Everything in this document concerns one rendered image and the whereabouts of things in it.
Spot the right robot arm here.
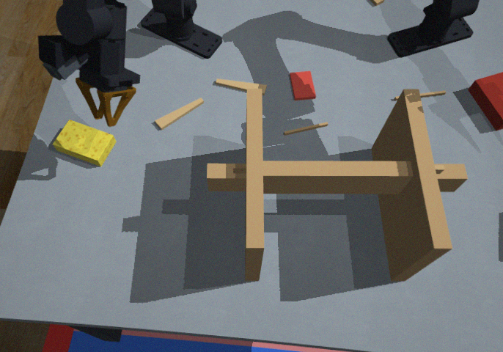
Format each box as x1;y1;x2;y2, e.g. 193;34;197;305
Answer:
38;0;222;80

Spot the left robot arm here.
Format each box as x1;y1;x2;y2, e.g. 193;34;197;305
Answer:
387;0;480;57

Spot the tan wooden rail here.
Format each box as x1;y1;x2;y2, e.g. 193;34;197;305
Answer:
207;161;468;194

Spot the red rectangular block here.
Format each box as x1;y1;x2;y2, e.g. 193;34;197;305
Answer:
290;71;316;100
468;72;503;131

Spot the tan wooden board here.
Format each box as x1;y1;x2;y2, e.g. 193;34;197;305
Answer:
371;89;452;281
245;89;264;281

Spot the yellow sponge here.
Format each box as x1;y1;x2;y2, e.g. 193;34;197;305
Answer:
53;120;116;166

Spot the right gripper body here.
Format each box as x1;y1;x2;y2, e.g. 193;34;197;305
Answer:
79;39;140;93

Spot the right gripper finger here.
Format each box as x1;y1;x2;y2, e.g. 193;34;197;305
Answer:
97;87;136;127
76;78;103;120

